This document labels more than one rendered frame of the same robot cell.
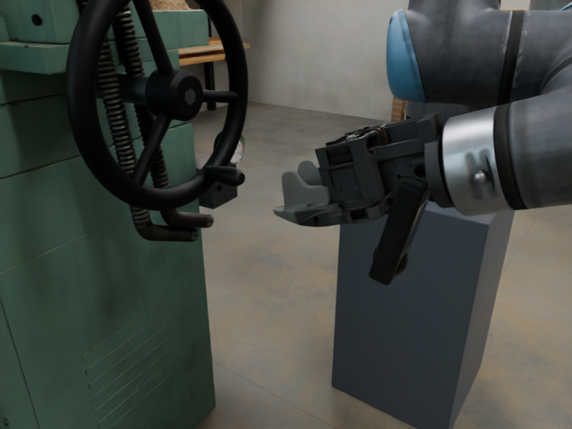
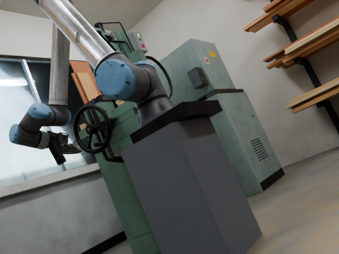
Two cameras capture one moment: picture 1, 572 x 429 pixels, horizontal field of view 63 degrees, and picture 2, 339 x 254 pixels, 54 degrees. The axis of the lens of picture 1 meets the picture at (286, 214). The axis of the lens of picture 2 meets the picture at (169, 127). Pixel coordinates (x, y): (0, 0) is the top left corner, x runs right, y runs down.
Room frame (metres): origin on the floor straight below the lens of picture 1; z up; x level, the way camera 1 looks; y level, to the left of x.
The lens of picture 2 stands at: (0.95, -1.77, 0.34)
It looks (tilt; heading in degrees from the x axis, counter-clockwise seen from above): 9 degrees up; 89
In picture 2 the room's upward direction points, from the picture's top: 23 degrees counter-clockwise
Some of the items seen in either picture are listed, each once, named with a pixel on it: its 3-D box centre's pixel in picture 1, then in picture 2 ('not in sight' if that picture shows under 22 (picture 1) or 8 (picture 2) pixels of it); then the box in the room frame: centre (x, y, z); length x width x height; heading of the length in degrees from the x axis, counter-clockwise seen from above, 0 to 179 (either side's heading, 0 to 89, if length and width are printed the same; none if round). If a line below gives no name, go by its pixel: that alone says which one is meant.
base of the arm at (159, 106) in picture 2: not in sight; (156, 112); (0.96, -0.33, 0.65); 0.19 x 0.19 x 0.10
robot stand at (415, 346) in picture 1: (420, 289); (190, 192); (0.96, -0.33, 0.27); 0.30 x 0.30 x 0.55; 55
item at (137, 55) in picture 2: not in sight; (139, 61); (1.00, 0.53, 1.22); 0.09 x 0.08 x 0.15; 59
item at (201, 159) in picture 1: (203, 179); not in sight; (0.91, 0.17, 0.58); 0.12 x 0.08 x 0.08; 59
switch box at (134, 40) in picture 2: not in sight; (137, 43); (1.04, 0.63, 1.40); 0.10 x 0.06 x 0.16; 59
